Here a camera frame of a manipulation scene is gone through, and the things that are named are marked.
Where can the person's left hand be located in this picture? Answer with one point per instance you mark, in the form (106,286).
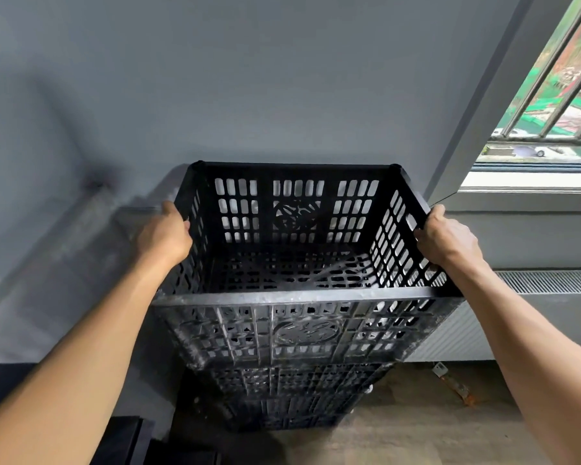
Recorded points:
(167,239)

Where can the person's right hand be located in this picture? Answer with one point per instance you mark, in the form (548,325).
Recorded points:
(450,244)

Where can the dark grey plastic crate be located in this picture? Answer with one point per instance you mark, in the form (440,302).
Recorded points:
(300,297)

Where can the black plastic crate rectangular slots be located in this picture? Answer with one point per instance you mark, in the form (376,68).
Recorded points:
(300,380)

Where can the black plastic crate oval holes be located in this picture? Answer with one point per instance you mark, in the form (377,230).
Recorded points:
(295,404)

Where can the person's left forearm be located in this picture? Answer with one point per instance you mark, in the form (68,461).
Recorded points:
(77,372)

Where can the person's right forearm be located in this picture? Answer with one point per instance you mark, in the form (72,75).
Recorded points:
(537,363)

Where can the orange clear packet white tag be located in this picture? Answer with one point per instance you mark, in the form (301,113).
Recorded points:
(452,382)

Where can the dark blue metal shelf unit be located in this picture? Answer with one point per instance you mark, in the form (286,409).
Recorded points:
(121,440)

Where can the white wall radiator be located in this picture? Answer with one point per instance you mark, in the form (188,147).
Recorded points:
(552,314)

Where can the window with grey frame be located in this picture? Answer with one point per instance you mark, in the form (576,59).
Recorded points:
(494,116)

